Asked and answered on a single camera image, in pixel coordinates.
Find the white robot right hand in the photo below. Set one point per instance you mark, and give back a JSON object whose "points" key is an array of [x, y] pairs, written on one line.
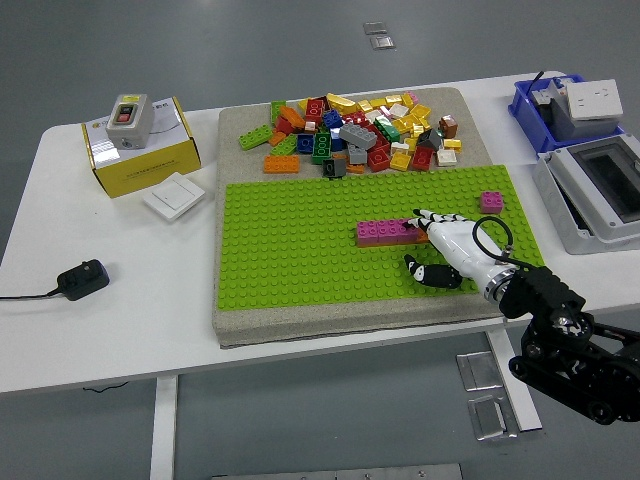
{"points": [[452, 245]]}

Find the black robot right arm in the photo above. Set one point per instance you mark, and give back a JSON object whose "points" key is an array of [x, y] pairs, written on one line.
{"points": [[555, 325]]}

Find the white square toy brick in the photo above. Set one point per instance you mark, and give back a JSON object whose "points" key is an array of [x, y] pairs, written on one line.
{"points": [[399, 110], [446, 157]]}

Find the yellow square toy brick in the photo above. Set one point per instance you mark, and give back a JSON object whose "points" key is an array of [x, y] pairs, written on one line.
{"points": [[420, 111], [400, 161]]}

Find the dark grey sloped toy brick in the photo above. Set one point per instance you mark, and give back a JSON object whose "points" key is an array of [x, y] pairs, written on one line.
{"points": [[429, 138]]}

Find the brown toy brick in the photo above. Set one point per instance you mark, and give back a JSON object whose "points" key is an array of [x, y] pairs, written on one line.
{"points": [[448, 127]]}

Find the grey square toy brick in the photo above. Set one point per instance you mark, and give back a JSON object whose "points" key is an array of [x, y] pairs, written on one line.
{"points": [[357, 154]]}

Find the black toy brick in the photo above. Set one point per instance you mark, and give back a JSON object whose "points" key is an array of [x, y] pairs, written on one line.
{"points": [[330, 168]]}

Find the grey long toy brick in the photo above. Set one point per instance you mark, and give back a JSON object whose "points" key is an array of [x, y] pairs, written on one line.
{"points": [[358, 134]]}

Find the pink toy brick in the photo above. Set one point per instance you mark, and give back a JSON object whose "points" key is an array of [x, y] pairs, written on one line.
{"points": [[412, 97]]}

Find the green studded baseplate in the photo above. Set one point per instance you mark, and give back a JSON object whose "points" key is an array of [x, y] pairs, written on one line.
{"points": [[300, 265]]}

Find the dark green toy brick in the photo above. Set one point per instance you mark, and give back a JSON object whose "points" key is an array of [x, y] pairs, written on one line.
{"points": [[322, 147]]}

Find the blue square toy brick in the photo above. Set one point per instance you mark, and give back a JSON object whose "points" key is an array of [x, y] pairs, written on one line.
{"points": [[305, 143], [332, 118]]}

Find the yellow sloped toy brick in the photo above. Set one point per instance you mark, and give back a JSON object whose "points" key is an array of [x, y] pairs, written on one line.
{"points": [[341, 102]]}

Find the orange flat long toy brick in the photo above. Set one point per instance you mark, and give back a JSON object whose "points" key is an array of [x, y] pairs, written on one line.
{"points": [[281, 164]]}

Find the green long toy brick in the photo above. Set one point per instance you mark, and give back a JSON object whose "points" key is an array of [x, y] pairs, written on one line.
{"points": [[284, 145], [255, 136]]}

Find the small orange toy brick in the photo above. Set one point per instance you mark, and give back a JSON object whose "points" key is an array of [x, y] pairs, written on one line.
{"points": [[277, 137]]}

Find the green upright toy brick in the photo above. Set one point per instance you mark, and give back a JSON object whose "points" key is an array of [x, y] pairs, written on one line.
{"points": [[277, 110]]}

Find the grey distribution box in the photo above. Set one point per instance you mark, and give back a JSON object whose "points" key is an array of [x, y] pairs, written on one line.
{"points": [[565, 200]]}

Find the blue plastic bin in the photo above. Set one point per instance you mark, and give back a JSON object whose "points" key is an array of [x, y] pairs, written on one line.
{"points": [[524, 112]]}

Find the white table foot bar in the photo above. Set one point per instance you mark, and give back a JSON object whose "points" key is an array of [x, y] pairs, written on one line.
{"points": [[520, 400]]}

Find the grey block under socket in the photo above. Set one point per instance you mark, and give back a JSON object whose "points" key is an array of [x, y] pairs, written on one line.
{"points": [[574, 127]]}

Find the black stick in bin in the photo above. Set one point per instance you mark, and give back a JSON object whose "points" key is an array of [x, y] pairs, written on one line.
{"points": [[536, 79]]}

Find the small metal floor plate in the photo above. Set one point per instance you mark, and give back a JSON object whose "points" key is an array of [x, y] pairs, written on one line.
{"points": [[384, 42], [376, 27]]}

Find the grey-brown foam mat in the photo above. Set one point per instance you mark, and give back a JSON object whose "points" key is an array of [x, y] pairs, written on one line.
{"points": [[235, 120]]}

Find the yellow and white cardboard box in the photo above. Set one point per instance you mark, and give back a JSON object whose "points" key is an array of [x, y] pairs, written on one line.
{"points": [[149, 171]]}

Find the white table leg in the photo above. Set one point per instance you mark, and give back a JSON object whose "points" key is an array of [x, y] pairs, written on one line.
{"points": [[164, 430]]}

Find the black power adapter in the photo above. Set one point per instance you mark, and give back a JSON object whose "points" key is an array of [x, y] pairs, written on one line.
{"points": [[82, 279]]}

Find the white wall socket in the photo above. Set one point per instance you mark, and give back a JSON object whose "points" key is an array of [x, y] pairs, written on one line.
{"points": [[595, 100]]}

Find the white wall switch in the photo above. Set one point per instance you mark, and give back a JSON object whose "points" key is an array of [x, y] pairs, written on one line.
{"points": [[174, 196]]}

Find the grey push-button switch box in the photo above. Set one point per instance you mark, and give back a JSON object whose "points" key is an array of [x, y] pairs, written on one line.
{"points": [[129, 129]]}

